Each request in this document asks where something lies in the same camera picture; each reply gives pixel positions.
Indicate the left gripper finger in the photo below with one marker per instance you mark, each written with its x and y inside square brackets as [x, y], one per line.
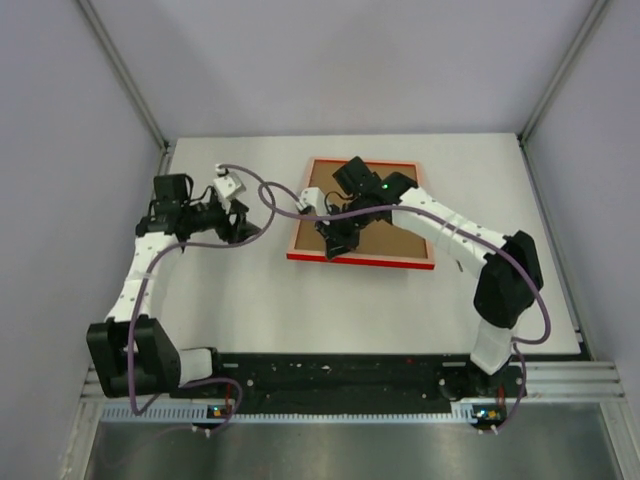
[242, 231]
[237, 210]

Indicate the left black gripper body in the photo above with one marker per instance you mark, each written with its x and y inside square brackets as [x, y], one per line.
[212, 216]

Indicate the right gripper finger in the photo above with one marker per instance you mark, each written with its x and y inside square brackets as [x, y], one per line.
[324, 229]
[336, 247]

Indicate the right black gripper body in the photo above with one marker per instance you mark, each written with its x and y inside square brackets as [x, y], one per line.
[349, 225]

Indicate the red picture frame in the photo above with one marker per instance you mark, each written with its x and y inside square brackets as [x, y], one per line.
[360, 262]

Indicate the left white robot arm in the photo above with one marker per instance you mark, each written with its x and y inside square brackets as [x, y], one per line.
[131, 352]

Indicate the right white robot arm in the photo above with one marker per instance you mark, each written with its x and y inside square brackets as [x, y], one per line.
[506, 267]

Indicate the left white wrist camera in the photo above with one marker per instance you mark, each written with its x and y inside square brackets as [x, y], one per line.
[227, 186]

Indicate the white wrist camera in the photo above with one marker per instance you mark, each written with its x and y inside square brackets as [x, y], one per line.
[311, 200]
[227, 186]

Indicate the brown frame backing board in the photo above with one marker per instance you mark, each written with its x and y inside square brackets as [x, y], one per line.
[400, 240]

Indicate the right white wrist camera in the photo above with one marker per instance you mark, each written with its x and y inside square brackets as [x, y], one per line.
[311, 200]

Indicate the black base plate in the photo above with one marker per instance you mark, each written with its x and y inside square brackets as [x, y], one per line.
[437, 377]

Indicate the left aluminium corner post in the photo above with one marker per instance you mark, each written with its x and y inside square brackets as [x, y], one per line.
[121, 71]

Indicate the aluminium corner post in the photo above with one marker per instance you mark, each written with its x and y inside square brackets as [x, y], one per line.
[589, 26]
[121, 71]

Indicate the white slotted cable duct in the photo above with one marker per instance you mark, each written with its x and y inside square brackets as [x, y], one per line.
[210, 412]

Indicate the aluminium front rail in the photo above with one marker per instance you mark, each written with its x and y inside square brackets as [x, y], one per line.
[545, 378]

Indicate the right aluminium corner post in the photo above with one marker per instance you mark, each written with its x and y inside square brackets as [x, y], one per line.
[589, 26]

